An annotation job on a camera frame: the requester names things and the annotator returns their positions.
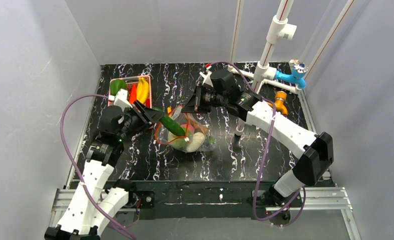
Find white pvc pipe frame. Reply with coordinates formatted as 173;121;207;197
227;0;355;137

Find orange plastic faucet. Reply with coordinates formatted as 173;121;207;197
274;91;288;117

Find yellow banana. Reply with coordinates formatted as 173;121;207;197
137;77;150;105

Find white radish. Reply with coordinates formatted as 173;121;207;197
186;132;206;153

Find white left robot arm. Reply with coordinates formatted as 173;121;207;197
44;101;164;240

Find pink plastic basket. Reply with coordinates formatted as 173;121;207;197
108;74;153;108

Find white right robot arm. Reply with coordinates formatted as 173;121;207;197
182;69;334;200

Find green cabbage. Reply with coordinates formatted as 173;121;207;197
168;124;193;150

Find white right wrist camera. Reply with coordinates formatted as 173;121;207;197
199;63;213;88

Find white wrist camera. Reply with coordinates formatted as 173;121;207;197
108;88;132;110
199;63;213;88

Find green bell pepper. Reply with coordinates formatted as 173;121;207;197
110;78;127;96

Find green cucumber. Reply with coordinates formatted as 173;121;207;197
152;107;186;137

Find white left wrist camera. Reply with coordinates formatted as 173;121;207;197
108;88;132;110

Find pink peach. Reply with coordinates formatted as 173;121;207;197
185;124;195;133

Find clear zip top bag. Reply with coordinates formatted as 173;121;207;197
154;105;216;153

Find blue plastic faucet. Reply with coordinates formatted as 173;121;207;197
274;62;309;89

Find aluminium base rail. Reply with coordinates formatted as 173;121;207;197
49;187;361;240

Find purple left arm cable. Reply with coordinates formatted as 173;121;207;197
60;94;138;240

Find orange carrot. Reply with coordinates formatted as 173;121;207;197
128;84;137;104

